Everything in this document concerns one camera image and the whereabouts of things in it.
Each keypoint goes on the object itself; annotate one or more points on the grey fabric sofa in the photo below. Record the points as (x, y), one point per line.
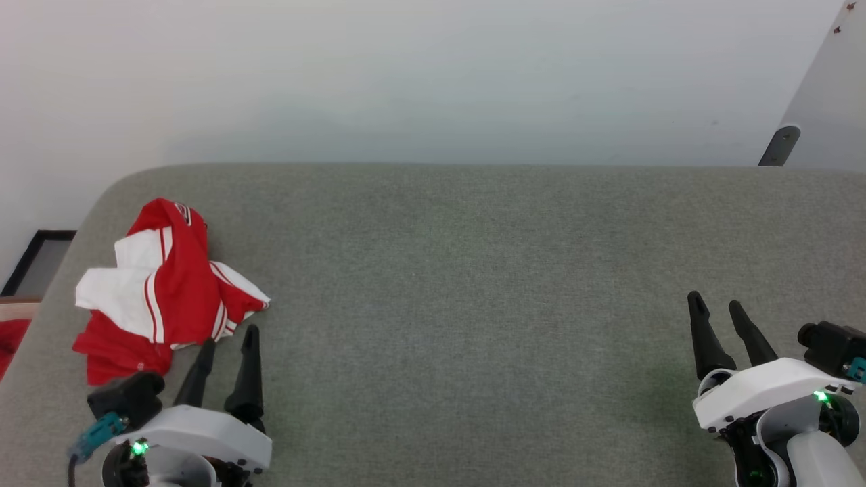
(473, 304)

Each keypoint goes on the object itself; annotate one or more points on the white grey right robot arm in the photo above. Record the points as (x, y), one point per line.
(822, 467)

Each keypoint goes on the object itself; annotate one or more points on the black framed panel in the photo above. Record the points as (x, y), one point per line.
(47, 260)

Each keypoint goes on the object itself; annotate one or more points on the plain red garment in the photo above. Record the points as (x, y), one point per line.
(10, 345)

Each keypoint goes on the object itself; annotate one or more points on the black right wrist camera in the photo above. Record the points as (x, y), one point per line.
(832, 348)

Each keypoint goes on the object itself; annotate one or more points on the grey slanted panel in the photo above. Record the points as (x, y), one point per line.
(832, 88)

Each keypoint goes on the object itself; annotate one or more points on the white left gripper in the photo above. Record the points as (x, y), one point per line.
(203, 429)

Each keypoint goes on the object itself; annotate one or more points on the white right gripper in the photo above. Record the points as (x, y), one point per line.
(758, 389)

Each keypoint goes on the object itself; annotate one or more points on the beige laundry basket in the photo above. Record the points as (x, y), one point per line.
(17, 311)

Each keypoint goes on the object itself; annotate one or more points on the red white basketball jersey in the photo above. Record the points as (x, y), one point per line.
(176, 291)

